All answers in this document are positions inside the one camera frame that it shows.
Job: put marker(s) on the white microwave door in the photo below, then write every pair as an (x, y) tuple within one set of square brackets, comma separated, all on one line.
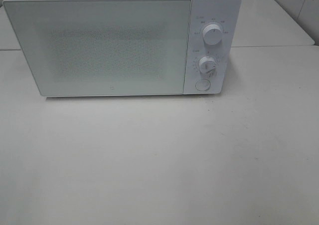
[(99, 48)]

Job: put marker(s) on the upper white power knob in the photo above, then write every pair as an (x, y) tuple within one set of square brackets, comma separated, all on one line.
[(212, 33)]

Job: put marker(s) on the round door release button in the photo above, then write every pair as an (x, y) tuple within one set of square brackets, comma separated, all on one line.
[(202, 85)]

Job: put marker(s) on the white timer knob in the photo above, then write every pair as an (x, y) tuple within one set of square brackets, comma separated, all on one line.
[(207, 65)]

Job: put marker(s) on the white microwave oven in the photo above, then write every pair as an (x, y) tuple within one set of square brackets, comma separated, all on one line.
[(202, 13)]

